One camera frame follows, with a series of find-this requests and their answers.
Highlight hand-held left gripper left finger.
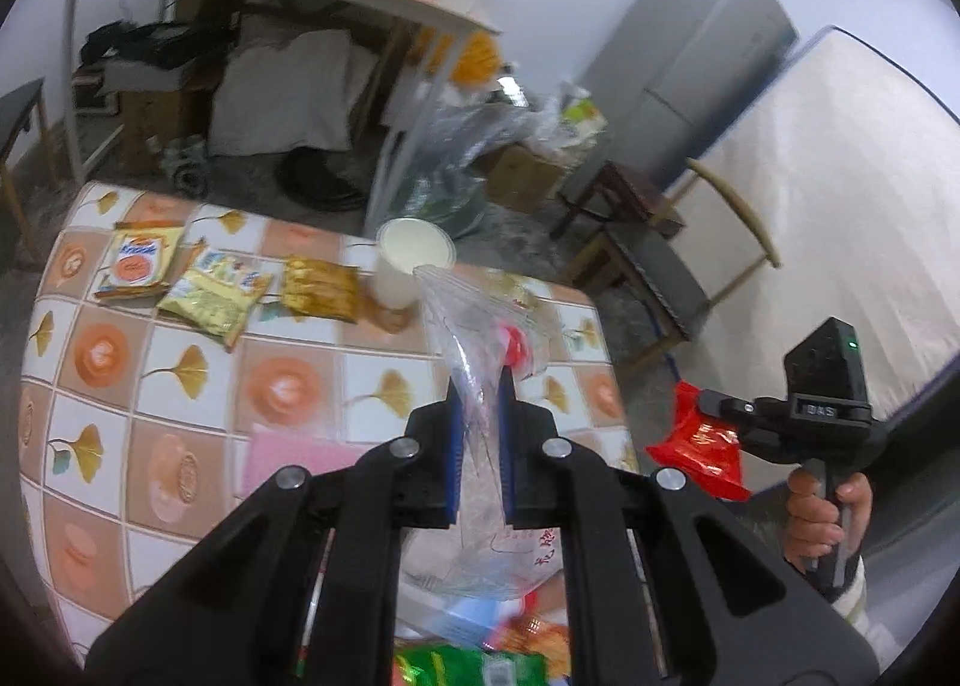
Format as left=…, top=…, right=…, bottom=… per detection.
left=82, top=378, right=462, bottom=686

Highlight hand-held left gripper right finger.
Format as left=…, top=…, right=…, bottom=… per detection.
left=501, top=365, right=882, bottom=686

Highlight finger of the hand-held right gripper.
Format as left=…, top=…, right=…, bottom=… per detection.
left=697, top=390, right=755, bottom=436

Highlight red snack packet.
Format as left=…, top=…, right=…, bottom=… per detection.
left=646, top=381, right=751, bottom=503

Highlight clear plastic bag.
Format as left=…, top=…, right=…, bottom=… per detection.
left=405, top=264, right=571, bottom=604

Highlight person's right forearm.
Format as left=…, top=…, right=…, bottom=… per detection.
left=825, top=555, right=908, bottom=672

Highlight person's right hand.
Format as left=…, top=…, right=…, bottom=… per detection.
left=784, top=468, right=875, bottom=571

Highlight light wooden chair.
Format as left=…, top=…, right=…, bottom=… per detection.
left=566, top=157, right=781, bottom=376

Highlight pink paper packet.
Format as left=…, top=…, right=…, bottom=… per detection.
left=240, top=427, right=361, bottom=499

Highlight white mattress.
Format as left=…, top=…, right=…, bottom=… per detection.
left=667, top=26, right=960, bottom=492

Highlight white paper cup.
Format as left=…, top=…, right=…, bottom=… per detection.
left=373, top=217, right=456, bottom=312

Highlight golden snack packet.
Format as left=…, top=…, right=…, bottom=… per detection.
left=281, top=257, right=362, bottom=323

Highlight green snack packet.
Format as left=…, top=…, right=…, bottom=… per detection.
left=394, top=645, right=552, bottom=686

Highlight open cardboard box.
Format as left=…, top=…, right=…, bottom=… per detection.
left=480, top=142, right=578, bottom=214

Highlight yellow snack packet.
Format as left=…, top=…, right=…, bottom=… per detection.
left=156, top=243, right=272, bottom=351

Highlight crumpled clear plastic bags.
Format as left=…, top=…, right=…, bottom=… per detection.
left=405, top=86, right=571, bottom=162

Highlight white and green bag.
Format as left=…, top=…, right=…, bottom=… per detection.
left=559, top=82, right=608, bottom=147

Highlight grey refrigerator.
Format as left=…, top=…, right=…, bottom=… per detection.
left=562, top=0, right=797, bottom=207

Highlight orange and white snack packet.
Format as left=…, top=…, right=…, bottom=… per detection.
left=94, top=222, right=188, bottom=304

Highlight yellow plastic bag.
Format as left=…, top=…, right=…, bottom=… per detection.
left=427, top=33, right=503, bottom=87

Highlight white sack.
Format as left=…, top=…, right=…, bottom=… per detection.
left=208, top=29, right=376, bottom=158

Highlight brown cardboard box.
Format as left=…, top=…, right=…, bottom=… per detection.
left=120, top=86, right=211, bottom=177

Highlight black bag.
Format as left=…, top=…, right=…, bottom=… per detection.
left=79, top=20, right=226, bottom=68

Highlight dark seat chair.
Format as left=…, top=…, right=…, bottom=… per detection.
left=0, top=78, right=57, bottom=267

